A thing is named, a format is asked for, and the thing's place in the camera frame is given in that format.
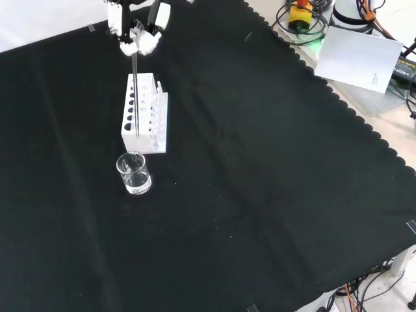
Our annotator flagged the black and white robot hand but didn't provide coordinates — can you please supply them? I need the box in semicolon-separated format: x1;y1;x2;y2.
103;0;172;57

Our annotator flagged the clear glass rod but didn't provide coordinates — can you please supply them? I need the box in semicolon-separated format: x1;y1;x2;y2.
132;51;140;138

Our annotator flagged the white test tube rack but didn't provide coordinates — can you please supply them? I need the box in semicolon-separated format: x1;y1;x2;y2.
120;73;170;155

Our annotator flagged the clear glass beaker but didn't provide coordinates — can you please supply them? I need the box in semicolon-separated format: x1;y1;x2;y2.
115;150;153;196

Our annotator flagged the yellow stop button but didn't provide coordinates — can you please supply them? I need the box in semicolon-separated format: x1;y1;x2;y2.
288;0;315;32

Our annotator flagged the black cloth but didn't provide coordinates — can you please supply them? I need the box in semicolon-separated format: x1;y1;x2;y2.
0;0;416;312

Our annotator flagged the pale board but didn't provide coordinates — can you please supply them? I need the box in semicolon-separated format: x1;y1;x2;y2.
314;25;405;95

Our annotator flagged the black power adapter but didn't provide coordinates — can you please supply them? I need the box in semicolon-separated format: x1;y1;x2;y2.
389;55;416;87

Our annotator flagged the white bench leg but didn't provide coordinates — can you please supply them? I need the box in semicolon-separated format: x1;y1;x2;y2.
391;245;416;277

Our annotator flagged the black coiled cable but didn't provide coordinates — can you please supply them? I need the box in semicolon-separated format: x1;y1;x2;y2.
272;0;330;46

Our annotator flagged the orange cable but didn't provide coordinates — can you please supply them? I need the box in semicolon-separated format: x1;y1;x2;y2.
343;281;359;312

